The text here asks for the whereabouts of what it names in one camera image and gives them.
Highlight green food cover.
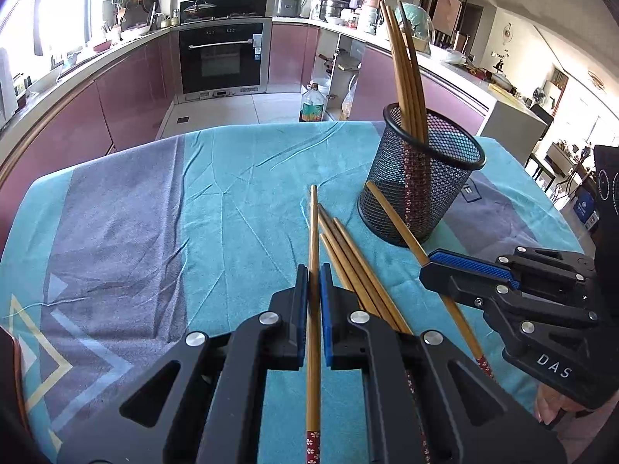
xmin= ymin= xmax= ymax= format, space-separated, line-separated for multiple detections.
xmin=393 ymin=0 xmax=435 ymax=45

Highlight white jar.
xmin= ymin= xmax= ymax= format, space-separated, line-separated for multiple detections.
xmin=360 ymin=4 xmax=379 ymax=35

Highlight cooking oil bottle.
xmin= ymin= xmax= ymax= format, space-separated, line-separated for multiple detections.
xmin=299 ymin=82 xmax=326 ymax=125

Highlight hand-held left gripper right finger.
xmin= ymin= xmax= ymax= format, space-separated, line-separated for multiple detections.
xmin=319 ymin=263 xmax=566 ymax=464

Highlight round bamboo steamer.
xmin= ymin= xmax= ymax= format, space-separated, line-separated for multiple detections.
xmin=403 ymin=34 xmax=432 ymax=55

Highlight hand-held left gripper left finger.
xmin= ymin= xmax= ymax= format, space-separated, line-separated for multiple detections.
xmin=58 ymin=265 xmax=310 ymax=464

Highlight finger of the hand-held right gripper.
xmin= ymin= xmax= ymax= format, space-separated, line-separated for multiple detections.
xmin=427 ymin=246 xmax=597 ymax=295
xmin=419 ymin=263 xmax=601 ymax=345

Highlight teal and grey tablecloth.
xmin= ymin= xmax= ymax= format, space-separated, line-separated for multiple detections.
xmin=0 ymin=121 xmax=588 ymax=464

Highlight clear plastic bag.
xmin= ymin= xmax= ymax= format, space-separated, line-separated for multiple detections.
xmin=339 ymin=77 xmax=359 ymax=122

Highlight steel steamer pot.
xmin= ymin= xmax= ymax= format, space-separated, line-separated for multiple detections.
xmin=318 ymin=0 xmax=349 ymax=23

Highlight black smartphone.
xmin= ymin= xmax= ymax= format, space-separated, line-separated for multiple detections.
xmin=0 ymin=326 xmax=26 ymax=427

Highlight black built-in oven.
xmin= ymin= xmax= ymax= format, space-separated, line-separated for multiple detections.
xmin=177 ymin=21 xmax=272 ymax=96

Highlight black dining chair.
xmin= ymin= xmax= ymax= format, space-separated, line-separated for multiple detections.
xmin=524 ymin=152 xmax=558 ymax=190

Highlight pink kitchen base cabinets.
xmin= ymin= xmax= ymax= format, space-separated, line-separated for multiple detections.
xmin=0 ymin=26 xmax=180 ymax=195
xmin=268 ymin=18 xmax=552 ymax=166

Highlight white microwave oven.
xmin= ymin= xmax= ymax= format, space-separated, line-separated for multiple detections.
xmin=0 ymin=47 xmax=18 ymax=125

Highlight pot with glass lid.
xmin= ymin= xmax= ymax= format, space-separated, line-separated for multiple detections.
xmin=182 ymin=0 xmax=218 ymax=23

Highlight pink wall painting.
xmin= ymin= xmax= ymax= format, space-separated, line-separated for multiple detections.
xmin=431 ymin=0 xmax=463 ymax=38

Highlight black mesh utensil holder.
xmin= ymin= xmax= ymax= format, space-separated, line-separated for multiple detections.
xmin=358 ymin=101 xmax=487 ymax=247

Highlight large kitchen window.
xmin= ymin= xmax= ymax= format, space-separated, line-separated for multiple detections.
xmin=0 ymin=0 xmax=105 ymax=89

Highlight person's right hand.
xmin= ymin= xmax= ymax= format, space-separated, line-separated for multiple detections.
xmin=534 ymin=384 xmax=598 ymax=428

